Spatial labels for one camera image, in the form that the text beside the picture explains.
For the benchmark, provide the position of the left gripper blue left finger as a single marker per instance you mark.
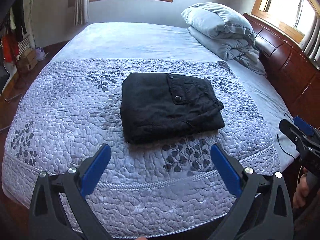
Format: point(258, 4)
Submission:
point(47, 217)

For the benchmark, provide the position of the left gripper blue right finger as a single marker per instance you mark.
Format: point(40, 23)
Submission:
point(262, 209)

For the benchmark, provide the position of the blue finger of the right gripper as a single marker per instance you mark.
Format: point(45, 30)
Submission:
point(292, 132)
point(306, 128)

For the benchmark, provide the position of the black pants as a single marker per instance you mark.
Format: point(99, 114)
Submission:
point(158, 106)

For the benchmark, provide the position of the person's right hand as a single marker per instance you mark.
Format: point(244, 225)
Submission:
point(302, 191)

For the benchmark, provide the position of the dark wooden headboard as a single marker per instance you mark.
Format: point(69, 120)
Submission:
point(288, 70)

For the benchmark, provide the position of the quilted light purple bedspread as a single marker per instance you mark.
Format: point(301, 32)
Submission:
point(154, 189)

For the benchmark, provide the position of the grey folded duvet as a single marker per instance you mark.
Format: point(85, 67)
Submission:
point(225, 32)

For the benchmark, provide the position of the black metal chair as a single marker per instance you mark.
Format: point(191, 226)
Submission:
point(7, 86)

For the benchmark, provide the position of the cardboard box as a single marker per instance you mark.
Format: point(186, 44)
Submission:
point(27, 61)

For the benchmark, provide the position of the coat rack with clothes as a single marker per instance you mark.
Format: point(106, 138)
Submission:
point(14, 31)

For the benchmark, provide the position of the grey curtain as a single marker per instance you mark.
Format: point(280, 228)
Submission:
point(81, 15)

